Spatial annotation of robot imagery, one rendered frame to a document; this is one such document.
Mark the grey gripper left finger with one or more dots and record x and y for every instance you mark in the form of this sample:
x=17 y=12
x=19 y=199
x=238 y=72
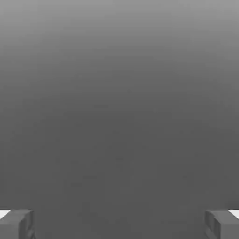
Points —
x=15 y=226

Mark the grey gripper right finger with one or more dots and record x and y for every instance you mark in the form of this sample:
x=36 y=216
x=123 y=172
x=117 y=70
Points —
x=224 y=226

